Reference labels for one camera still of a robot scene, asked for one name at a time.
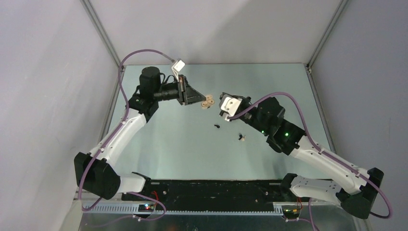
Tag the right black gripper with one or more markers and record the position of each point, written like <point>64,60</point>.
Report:
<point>247,100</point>

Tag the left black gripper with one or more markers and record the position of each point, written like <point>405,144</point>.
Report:
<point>186,95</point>

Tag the beige earbud charging case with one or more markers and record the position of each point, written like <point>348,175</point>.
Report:
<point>208,102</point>

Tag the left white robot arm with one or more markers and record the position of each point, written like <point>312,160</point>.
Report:
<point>95,170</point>

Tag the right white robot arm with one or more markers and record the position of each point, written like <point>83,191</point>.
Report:
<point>352,188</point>

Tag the right controller board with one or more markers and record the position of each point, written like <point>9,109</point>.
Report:
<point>291,211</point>

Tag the controller board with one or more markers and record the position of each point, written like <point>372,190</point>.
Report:
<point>146,207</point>
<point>291,211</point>

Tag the left controller board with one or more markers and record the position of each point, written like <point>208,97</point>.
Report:
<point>146,207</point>

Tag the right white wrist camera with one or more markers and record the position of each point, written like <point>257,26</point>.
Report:
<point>229,106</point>

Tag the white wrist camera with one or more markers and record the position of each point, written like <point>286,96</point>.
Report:
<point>229,106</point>
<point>177,66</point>

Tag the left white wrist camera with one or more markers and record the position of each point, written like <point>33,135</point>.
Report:
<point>177,66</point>

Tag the right aluminium frame post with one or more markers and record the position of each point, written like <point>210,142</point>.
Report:
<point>327,32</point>

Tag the aluminium frame post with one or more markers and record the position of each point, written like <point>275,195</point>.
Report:
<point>98,25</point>
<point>327,32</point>

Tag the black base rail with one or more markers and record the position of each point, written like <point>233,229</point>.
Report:
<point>216,195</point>

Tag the left aluminium frame post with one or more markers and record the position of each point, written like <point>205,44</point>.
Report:
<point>98,25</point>

